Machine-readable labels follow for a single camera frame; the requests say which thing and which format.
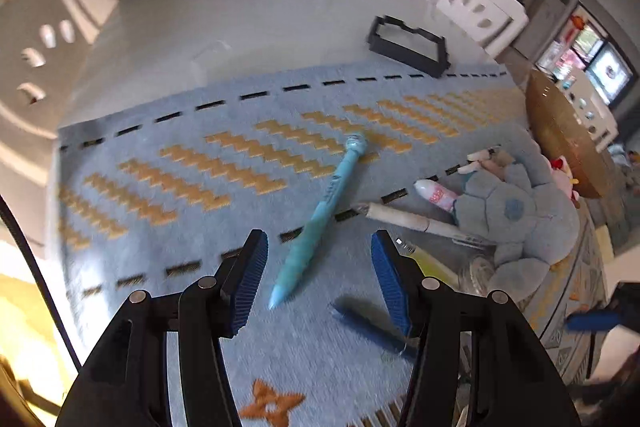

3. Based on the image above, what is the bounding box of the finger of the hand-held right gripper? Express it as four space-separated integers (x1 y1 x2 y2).
566 311 625 333

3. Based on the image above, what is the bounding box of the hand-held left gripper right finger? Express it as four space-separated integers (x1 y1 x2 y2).
370 229 583 427

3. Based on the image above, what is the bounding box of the black plastic frame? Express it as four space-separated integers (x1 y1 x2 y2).
366 14 451 80

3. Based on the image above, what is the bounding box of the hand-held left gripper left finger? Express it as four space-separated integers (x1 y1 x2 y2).
55 229 269 427

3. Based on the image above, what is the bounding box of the small pink white tube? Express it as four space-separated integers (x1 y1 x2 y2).
414 179 458 212

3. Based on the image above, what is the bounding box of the blue plush toy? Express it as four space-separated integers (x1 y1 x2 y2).
452 162 581 300

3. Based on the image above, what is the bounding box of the yellow-green tube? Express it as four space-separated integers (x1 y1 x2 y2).
407 244 461 290

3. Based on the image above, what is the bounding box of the white cat plush toy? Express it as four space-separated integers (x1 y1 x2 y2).
550 154 583 202

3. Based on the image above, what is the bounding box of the teal pen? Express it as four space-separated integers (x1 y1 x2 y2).
268 133 368 310

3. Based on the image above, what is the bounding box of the white desktop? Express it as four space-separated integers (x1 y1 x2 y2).
35 0 616 427

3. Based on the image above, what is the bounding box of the dark blue pen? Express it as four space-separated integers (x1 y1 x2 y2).
330 299 418 358

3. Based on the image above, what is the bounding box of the white pen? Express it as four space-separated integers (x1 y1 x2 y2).
350 202 488 248

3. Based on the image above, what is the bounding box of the blue patterned table mat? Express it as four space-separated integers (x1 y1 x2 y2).
56 62 608 427

